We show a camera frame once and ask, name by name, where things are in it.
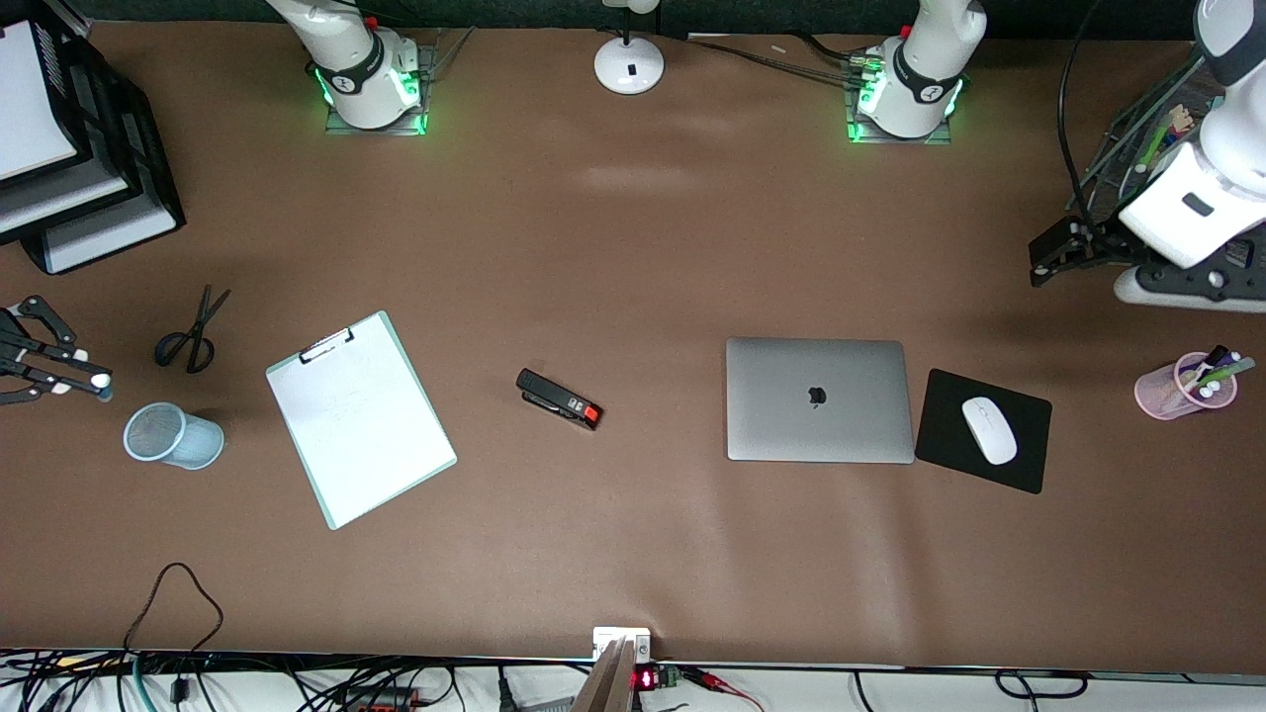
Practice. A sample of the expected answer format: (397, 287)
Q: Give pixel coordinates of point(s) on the green marker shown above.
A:
(1231, 372)
(1157, 146)

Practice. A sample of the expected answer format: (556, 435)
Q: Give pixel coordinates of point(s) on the black stapler orange tip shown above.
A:
(554, 398)

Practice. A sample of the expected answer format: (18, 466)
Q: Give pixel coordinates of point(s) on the light blue mesh cup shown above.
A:
(173, 435)

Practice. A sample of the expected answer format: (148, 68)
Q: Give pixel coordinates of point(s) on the blue marker white end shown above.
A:
(101, 381)

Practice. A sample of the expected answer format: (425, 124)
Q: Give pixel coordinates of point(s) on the teal clipboard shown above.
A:
(331, 516)

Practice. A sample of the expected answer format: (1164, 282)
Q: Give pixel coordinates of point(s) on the silver laptop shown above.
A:
(816, 400)

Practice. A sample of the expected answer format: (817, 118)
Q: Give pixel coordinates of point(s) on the black stacked paper tray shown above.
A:
(148, 168)

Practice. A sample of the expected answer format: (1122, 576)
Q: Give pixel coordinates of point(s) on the pink mesh pen cup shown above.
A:
(1162, 396)

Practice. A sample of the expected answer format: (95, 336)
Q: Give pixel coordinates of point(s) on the circuit board red display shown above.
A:
(653, 678)

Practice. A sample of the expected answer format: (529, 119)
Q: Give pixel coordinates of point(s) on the white computer mouse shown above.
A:
(989, 430)

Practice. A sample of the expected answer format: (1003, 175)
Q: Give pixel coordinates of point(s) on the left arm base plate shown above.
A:
(895, 136)

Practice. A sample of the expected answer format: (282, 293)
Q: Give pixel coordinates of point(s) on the gray metal bar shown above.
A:
(603, 687)

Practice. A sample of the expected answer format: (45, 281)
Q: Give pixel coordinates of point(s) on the white paper stack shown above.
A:
(79, 198)
(30, 99)
(109, 242)

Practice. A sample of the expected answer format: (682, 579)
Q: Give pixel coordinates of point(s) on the white lamp base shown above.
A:
(629, 64)

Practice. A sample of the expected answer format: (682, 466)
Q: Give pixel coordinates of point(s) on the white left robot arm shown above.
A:
(920, 79)

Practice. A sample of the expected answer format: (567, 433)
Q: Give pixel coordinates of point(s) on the black blue scissors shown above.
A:
(198, 331)

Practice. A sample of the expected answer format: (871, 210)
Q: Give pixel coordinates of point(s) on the white mount bracket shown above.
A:
(608, 638)

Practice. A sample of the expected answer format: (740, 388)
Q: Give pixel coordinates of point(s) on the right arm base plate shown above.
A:
(420, 69)

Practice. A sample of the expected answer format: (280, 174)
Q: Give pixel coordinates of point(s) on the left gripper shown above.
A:
(1105, 244)

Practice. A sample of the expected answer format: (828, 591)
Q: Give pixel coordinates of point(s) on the white paper sheet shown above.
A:
(366, 425)

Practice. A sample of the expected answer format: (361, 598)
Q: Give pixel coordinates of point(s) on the black marker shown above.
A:
(1215, 356)

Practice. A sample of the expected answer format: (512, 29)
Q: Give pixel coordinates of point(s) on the black mouse pad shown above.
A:
(949, 445)

